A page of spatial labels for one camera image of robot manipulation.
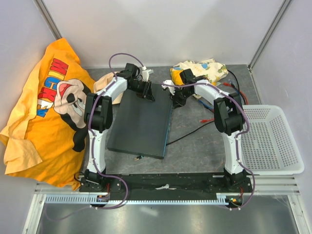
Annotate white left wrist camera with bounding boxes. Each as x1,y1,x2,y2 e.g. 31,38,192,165
141,66,154,81

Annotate short black cable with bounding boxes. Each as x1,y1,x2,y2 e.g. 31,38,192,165
226,69,241,91

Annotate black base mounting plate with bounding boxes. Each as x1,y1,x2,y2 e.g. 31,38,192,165
79,172,253,193

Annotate blue ethernet cable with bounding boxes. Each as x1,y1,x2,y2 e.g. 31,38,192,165
197,79,248,113

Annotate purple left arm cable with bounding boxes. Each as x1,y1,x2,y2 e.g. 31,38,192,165
44,53,146,221

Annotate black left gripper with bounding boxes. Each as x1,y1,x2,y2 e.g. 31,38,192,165
129,80,155,102

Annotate white perforated plastic basket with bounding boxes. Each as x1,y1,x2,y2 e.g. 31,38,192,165
241,105,305,176

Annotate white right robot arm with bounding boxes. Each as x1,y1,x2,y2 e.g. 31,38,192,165
162,69,246,192

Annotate slotted grey cable duct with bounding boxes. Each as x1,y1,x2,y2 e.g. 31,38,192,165
45,193,244,205

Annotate patterned white yellow cloth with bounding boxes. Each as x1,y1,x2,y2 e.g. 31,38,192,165
170,58,229,86

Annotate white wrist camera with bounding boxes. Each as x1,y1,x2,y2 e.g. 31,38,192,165
161,79,175,96
141,66,154,81

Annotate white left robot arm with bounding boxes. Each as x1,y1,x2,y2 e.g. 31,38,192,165
84,63,155,175

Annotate beige bucket hat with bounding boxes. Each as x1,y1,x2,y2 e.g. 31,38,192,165
93,73,126,105

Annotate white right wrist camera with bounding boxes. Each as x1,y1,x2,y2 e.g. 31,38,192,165
161,79,175,96

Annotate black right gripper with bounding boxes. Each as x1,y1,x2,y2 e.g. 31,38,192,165
169,86,194,109

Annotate long black cable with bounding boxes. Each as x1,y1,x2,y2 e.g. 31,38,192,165
133,121,215,161

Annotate dark grey network switch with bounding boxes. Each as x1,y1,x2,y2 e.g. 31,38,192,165
107,83,172,159

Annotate orange Mickey t-shirt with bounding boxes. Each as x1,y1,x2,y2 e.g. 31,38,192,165
0,38,94,190

